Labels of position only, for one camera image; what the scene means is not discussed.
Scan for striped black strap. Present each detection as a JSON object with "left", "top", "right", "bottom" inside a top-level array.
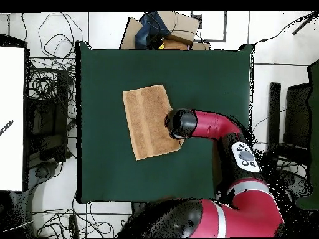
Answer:
[{"left": 0, "top": 119, "right": 14, "bottom": 136}]

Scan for tangle of black cables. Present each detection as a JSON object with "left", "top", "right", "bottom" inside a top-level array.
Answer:
[{"left": 28, "top": 12, "right": 83, "bottom": 120}]

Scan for black stand base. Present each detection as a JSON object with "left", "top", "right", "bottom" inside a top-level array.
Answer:
[
  {"left": 28, "top": 161, "right": 60, "bottom": 185},
  {"left": 276, "top": 169, "right": 313, "bottom": 200}
]

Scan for black equipment rack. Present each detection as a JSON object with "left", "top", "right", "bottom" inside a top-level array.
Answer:
[{"left": 26, "top": 69, "right": 73, "bottom": 162}]

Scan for brown cardboard box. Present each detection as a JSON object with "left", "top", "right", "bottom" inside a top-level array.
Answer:
[{"left": 156, "top": 11, "right": 201, "bottom": 45}]

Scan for flat brown cardboard sheet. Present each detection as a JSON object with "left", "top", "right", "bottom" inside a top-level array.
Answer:
[{"left": 119, "top": 16, "right": 144, "bottom": 50}]

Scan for grey square floor frame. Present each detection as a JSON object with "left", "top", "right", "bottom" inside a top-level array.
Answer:
[{"left": 190, "top": 11, "right": 227, "bottom": 42}]

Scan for orange terry towel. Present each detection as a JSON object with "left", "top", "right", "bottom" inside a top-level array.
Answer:
[{"left": 121, "top": 84, "right": 185, "bottom": 161}]

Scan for black chair frame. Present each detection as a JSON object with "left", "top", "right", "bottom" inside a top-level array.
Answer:
[{"left": 266, "top": 82, "right": 312, "bottom": 170}]

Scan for blue jeans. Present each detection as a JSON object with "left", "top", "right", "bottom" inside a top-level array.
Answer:
[{"left": 134, "top": 11, "right": 171, "bottom": 50}]

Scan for dark green table cloth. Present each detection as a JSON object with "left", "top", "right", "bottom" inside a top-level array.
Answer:
[{"left": 75, "top": 40, "right": 255, "bottom": 204}]

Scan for white panel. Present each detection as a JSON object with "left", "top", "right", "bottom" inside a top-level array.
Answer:
[{"left": 0, "top": 46, "right": 26, "bottom": 192}]

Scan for black power adapter cable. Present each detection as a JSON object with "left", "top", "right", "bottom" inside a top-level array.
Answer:
[{"left": 250, "top": 11, "right": 317, "bottom": 45}]

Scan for black rod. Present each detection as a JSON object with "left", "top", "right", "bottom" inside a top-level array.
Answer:
[{"left": 292, "top": 11, "right": 319, "bottom": 35}]

